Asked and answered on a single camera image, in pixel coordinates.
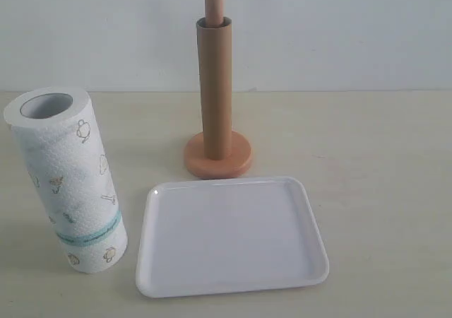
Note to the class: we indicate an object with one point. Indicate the brown cardboard tube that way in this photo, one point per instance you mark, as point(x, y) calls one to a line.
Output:
point(215, 75)

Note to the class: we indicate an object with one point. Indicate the printed white paper towel roll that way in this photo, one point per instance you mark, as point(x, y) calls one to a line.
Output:
point(58, 136)

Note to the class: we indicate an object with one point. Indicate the wooden paper towel holder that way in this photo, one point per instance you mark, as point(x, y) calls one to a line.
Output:
point(195, 160)

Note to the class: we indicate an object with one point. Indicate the white plastic tray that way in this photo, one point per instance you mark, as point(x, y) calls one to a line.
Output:
point(229, 236)

